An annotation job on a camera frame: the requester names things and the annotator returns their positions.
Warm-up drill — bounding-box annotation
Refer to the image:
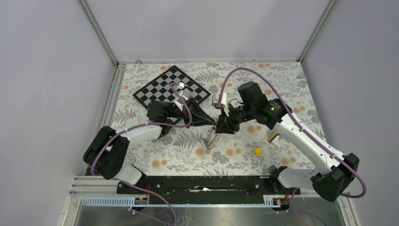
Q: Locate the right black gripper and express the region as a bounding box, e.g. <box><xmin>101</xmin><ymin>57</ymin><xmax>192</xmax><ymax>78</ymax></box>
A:
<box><xmin>215</xmin><ymin>102</ymin><xmax>255</xmax><ymax>135</ymax></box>

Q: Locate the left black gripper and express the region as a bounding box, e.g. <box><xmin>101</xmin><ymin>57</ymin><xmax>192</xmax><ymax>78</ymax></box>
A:
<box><xmin>166</xmin><ymin>96</ymin><xmax>215</xmax><ymax>129</ymax></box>

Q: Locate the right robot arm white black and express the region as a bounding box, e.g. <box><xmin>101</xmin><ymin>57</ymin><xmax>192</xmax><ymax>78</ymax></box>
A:
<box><xmin>212</xmin><ymin>81</ymin><xmax>359</xmax><ymax>202</ymax></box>

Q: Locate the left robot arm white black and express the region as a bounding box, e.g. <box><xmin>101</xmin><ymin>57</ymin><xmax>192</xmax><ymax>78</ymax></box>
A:
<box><xmin>83</xmin><ymin>97</ymin><xmax>215</xmax><ymax>194</ymax></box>

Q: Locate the yellow cube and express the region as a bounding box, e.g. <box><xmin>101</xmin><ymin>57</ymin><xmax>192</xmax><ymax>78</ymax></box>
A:
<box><xmin>254</xmin><ymin>148</ymin><xmax>262</xmax><ymax>155</ymax></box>

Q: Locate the floral table mat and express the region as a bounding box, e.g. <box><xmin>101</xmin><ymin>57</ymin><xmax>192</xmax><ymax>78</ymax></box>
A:
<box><xmin>112</xmin><ymin>62</ymin><xmax>325</xmax><ymax>176</ymax></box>

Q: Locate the black white chessboard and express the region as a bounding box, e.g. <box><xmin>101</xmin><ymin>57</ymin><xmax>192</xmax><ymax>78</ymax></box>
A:
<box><xmin>132</xmin><ymin>65</ymin><xmax>211</xmax><ymax>131</ymax></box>

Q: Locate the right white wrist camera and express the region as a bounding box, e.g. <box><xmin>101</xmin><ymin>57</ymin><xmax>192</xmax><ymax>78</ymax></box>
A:
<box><xmin>212</xmin><ymin>92</ymin><xmax>229</xmax><ymax>116</ymax></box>

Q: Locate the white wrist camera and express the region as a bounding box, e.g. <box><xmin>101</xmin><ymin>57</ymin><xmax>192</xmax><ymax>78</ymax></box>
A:
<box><xmin>173</xmin><ymin>82</ymin><xmax>191</xmax><ymax>111</ymax></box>
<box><xmin>212</xmin><ymin>92</ymin><xmax>229</xmax><ymax>116</ymax></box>

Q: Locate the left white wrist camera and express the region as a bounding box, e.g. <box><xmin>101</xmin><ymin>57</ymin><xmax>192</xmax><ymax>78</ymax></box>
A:
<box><xmin>173</xmin><ymin>82</ymin><xmax>191</xmax><ymax>111</ymax></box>

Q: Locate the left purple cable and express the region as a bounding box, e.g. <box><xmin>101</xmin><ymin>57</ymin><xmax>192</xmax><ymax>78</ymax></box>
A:
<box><xmin>90</xmin><ymin>82</ymin><xmax>193</xmax><ymax>225</ymax></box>

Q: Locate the purple cable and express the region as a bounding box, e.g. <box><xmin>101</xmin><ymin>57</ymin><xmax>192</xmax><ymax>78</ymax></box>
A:
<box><xmin>217</xmin><ymin>67</ymin><xmax>367</xmax><ymax>226</ymax></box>
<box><xmin>90</xmin><ymin>82</ymin><xmax>193</xmax><ymax>225</ymax></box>

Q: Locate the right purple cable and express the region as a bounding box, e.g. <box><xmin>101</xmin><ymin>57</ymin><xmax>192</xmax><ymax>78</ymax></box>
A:
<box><xmin>217</xmin><ymin>67</ymin><xmax>367</xmax><ymax>226</ymax></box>

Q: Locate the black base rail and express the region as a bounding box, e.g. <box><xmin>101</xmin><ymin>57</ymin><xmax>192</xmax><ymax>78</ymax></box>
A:
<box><xmin>117</xmin><ymin>176</ymin><xmax>300</xmax><ymax>201</ymax></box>

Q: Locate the white cable duct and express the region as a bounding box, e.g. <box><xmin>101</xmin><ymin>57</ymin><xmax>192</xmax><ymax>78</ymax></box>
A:
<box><xmin>80</xmin><ymin>193</ymin><xmax>280</xmax><ymax>208</ymax></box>

